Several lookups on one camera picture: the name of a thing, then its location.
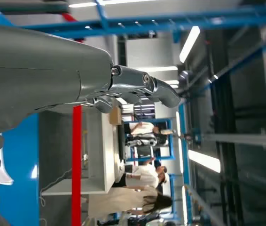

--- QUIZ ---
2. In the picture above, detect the blue metal shelf rack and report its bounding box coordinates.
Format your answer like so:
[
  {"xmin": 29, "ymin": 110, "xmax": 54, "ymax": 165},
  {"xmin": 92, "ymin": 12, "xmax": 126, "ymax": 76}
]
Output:
[{"xmin": 0, "ymin": 0, "xmax": 266, "ymax": 226}]

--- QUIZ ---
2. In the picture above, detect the person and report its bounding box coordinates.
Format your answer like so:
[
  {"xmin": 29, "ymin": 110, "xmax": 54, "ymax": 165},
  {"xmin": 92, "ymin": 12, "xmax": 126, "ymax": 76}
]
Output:
[
  {"xmin": 112, "ymin": 162, "xmax": 170, "ymax": 189},
  {"xmin": 87, "ymin": 186, "xmax": 173, "ymax": 219},
  {"xmin": 128, "ymin": 121, "xmax": 175, "ymax": 147}
]

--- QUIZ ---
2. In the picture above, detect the small cardboard box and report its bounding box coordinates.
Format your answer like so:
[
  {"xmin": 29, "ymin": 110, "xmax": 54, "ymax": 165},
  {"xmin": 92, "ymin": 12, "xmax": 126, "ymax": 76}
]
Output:
[{"xmin": 109, "ymin": 107, "xmax": 122, "ymax": 126}]

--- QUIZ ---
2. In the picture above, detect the black monitor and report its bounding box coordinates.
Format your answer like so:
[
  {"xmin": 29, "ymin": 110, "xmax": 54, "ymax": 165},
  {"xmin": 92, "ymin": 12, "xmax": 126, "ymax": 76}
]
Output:
[{"xmin": 118, "ymin": 121, "xmax": 127, "ymax": 163}]

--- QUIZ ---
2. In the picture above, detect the white desk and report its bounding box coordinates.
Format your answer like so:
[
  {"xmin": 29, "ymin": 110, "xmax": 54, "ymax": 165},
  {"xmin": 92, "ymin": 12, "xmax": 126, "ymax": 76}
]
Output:
[{"xmin": 41, "ymin": 107, "xmax": 125, "ymax": 196}]

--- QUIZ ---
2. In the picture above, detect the red barrier belt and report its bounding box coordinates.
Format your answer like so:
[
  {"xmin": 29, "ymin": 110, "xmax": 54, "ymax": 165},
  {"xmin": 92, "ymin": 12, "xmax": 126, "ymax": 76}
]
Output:
[{"xmin": 61, "ymin": 12, "xmax": 84, "ymax": 226}]

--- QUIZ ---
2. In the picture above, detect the ceiling light panel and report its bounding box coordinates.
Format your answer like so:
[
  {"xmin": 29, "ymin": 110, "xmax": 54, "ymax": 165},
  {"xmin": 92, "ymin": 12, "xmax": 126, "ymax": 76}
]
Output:
[
  {"xmin": 188, "ymin": 149, "xmax": 221, "ymax": 174},
  {"xmin": 179, "ymin": 25, "xmax": 200, "ymax": 64}
]

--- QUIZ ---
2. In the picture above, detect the white floor cable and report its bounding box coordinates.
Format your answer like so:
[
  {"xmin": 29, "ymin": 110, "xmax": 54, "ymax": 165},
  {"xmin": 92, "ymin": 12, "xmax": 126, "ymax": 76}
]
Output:
[{"xmin": 39, "ymin": 168, "xmax": 72, "ymax": 207}]

